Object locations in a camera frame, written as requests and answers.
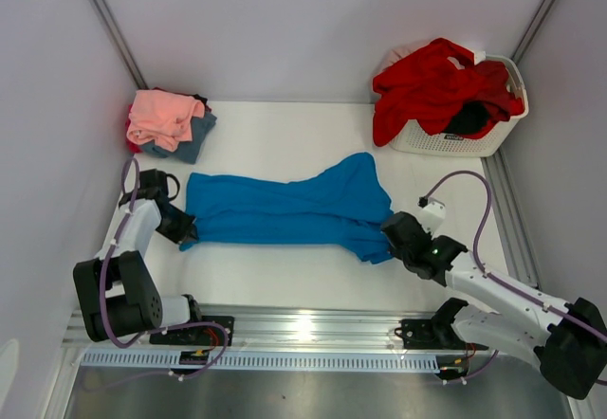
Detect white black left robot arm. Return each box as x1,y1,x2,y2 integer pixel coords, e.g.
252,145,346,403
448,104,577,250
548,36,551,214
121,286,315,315
73,169,205,344

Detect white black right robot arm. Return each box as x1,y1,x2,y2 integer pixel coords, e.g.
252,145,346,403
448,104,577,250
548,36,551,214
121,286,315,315
381,212,606,400

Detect grey blue folded t shirt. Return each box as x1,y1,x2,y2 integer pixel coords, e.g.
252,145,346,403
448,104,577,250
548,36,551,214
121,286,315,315
139,111,217,165

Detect dark red folded t shirt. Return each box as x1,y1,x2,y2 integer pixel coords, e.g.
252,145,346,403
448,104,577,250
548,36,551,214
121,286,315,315
123,87,210,156

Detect white perforated laundry basket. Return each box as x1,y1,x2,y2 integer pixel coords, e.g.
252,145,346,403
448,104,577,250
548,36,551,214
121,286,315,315
389,54,529,158

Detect black garment in basket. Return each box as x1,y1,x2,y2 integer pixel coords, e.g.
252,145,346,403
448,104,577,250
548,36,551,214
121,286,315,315
443,101,490,137

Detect pale pink garment in basket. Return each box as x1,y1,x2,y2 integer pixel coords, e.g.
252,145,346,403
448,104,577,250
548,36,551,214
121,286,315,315
379,40,431,71

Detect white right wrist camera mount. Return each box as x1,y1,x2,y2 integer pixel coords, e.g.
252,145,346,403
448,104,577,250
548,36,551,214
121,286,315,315
416,196,447,236

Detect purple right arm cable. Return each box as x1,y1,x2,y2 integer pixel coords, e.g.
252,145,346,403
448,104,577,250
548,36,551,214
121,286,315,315
419,170,607,387

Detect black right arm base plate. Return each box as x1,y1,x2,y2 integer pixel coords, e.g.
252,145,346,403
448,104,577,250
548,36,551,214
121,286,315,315
393,319,488,351

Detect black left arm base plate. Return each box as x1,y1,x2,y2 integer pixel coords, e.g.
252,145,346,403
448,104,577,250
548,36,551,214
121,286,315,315
149,316,235,347

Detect aluminium front rail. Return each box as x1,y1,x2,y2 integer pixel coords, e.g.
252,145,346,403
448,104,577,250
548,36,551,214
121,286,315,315
61,301,579,356

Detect white slotted cable duct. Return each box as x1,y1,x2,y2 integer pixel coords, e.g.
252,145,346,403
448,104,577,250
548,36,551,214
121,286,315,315
81,349,440,373

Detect aluminium corner post left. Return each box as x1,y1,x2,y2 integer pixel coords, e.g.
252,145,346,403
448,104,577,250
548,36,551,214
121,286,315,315
88,0,148,90

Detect aluminium corner post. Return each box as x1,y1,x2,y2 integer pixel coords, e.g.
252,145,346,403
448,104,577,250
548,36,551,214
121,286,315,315
88,0,148,90
510,0,559,64

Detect aluminium corner post right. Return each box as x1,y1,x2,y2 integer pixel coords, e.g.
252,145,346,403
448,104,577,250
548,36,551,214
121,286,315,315
510,0,559,64

